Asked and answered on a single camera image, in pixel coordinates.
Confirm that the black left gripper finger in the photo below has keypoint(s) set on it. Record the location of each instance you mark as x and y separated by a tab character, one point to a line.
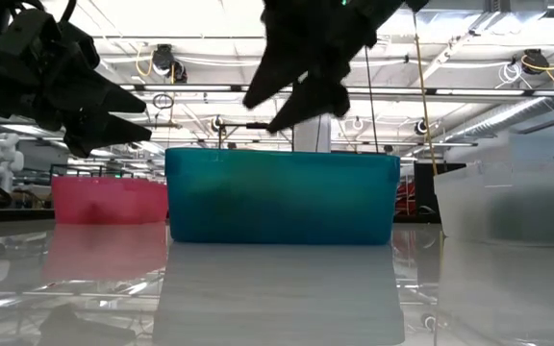
99	132
99	98

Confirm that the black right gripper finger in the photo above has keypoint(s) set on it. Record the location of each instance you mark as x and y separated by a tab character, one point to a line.
282	62
320	98

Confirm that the white pillar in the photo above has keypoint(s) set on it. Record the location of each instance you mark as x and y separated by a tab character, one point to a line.
311	137

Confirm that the pink plastic basket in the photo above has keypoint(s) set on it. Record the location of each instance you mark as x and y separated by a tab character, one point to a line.
108	202

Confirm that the white robot figure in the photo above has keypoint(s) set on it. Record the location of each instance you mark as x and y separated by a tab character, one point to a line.
4	161

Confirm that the long ceiling light strip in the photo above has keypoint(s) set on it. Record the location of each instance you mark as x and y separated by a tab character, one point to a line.
190	88

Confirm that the teal plastic basket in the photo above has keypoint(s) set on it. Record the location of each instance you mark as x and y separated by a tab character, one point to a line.
282	197

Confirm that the black metal table frame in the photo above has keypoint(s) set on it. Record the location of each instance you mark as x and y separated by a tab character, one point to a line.
12	215

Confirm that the silver ventilation duct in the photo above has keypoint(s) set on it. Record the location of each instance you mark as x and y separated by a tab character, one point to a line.
508	113

